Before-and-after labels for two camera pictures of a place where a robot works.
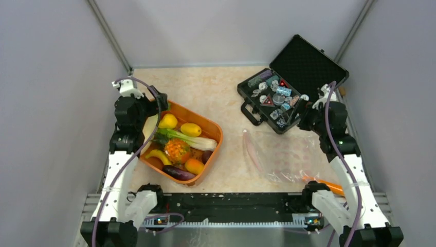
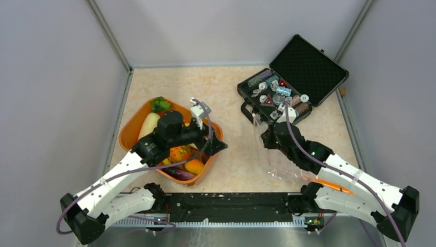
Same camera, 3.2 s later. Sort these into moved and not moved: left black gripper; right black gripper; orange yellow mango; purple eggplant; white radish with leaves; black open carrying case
Moved: right black gripper; left black gripper
Not moved: orange yellow mango; purple eggplant; white radish with leaves; black open carrying case
